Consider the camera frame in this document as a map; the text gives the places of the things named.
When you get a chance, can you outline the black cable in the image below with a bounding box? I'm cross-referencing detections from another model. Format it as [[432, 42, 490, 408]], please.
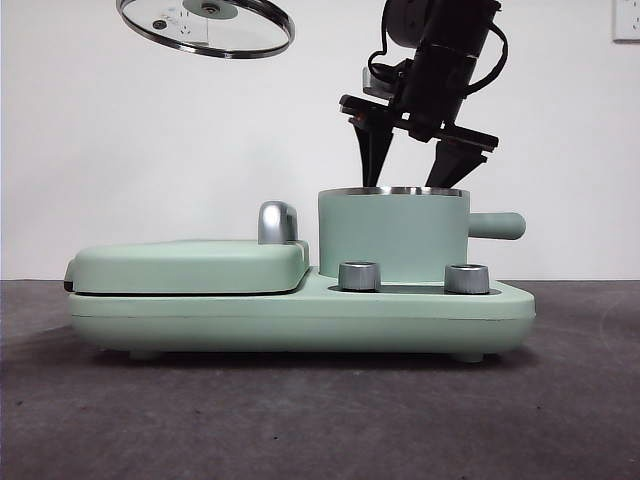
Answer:
[[467, 23, 510, 95], [366, 46, 407, 77]]

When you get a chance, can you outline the silver control knob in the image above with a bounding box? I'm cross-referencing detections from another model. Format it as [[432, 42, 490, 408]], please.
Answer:
[[443, 263, 489, 296], [337, 261, 382, 293]]

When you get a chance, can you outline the mint green breakfast machine base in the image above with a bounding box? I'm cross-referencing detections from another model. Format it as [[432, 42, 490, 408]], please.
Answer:
[[67, 265, 536, 363]]

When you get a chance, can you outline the mint green steamer pot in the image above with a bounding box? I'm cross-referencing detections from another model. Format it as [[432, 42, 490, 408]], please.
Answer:
[[317, 185, 527, 281]]

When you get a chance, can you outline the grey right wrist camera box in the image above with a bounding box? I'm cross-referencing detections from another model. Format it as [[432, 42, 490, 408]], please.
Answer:
[[360, 63, 402, 100]]

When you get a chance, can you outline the chrome griddle cover handle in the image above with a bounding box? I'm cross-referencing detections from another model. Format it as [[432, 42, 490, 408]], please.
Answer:
[[257, 200, 301, 247]]

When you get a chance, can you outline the glass pot lid green knob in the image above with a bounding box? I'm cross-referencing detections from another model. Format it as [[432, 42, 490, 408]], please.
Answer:
[[116, 0, 297, 60]]

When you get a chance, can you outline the mint green hinged griddle cover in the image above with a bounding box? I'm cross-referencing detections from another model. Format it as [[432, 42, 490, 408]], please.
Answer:
[[63, 239, 311, 298]]

